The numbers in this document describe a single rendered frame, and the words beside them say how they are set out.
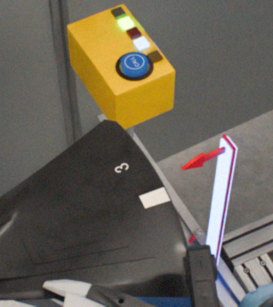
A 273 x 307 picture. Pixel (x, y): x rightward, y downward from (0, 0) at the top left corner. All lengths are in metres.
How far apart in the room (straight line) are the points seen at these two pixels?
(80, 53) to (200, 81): 0.95
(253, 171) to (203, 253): 1.56
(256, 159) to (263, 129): 0.12
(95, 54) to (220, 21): 0.86
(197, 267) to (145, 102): 0.41
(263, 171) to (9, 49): 0.97
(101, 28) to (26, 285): 0.50
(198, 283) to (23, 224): 0.20
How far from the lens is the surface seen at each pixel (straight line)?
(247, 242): 1.97
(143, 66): 1.14
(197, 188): 2.31
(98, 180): 0.90
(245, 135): 2.44
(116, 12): 1.22
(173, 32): 1.91
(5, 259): 0.84
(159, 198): 0.90
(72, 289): 0.80
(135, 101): 1.15
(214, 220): 1.06
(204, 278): 0.80
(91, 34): 1.20
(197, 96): 2.16
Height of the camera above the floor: 1.92
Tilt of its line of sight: 54 degrees down
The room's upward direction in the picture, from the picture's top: straight up
